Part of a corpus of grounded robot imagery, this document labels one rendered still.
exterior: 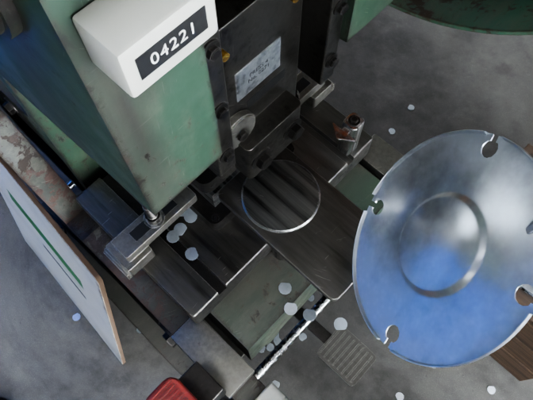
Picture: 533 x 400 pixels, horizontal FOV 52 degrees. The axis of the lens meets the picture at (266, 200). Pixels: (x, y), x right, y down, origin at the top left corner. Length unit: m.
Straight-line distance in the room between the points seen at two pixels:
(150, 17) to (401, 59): 1.75
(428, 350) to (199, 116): 0.38
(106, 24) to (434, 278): 0.49
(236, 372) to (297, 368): 0.66
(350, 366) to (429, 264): 0.77
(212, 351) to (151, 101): 0.59
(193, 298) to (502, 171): 0.50
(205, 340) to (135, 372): 0.69
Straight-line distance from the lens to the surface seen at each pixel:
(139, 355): 1.62
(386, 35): 2.08
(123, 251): 0.88
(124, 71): 0.31
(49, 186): 1.04
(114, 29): 0.31
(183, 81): 0.43
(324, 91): 1.01
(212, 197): 0.86
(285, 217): 0.83
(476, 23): 0.82
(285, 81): 0.70
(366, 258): 0.77
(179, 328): 0.95
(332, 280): 0.81
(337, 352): 1.42
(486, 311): 0.64
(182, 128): 0.48
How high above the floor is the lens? 1.56
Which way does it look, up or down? 67 degrees down
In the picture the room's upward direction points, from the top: 1 degrees counter-clockwise
